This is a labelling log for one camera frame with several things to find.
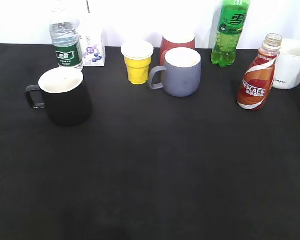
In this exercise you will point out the green sprite bottle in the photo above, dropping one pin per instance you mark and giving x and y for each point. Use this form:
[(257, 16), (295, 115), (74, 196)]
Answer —
[(229, 30)]

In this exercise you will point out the white blueberry milk carton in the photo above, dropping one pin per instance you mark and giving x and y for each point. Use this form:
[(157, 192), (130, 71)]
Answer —
[(92, 47)]

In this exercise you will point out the red nescafe coffee bottle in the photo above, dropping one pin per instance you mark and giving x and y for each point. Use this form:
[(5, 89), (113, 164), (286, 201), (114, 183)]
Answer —
[(258, 80)]

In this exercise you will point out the grey mug white interior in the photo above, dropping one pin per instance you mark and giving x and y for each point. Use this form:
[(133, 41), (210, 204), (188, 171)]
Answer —
[(180, 75)]

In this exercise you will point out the yellow cup white rim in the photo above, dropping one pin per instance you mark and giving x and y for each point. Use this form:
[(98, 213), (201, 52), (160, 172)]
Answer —
[(137, 57)]

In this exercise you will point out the black mug white interior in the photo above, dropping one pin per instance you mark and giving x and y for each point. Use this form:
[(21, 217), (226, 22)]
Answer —
[(64, 94)]

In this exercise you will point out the clear water bottle green label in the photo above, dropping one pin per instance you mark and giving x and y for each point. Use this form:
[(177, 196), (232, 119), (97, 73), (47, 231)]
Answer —
[(64, 36)]

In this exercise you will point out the red mug white interior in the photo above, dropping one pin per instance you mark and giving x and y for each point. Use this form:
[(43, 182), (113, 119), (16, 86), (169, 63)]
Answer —
[(176, 39)]

